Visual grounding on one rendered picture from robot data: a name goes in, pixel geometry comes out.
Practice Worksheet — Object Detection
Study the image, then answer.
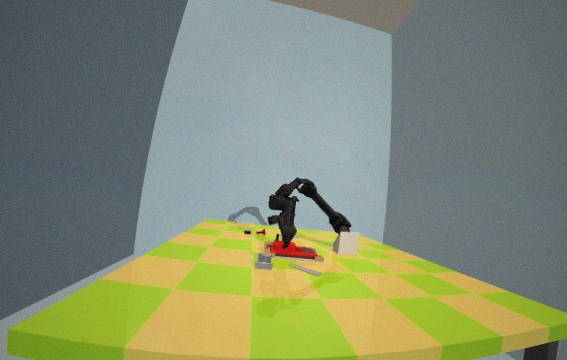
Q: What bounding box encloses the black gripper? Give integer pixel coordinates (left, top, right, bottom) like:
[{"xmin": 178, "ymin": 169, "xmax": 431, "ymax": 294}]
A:
[{"xmin": 278, "ymin": 210, "xmax": 297, "ymax": 249}]

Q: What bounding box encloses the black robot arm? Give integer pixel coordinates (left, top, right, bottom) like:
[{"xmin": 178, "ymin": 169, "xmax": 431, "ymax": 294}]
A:
[{"xmin": 267, "ymin": 178, "xmax": 351, "ymax": 235}]

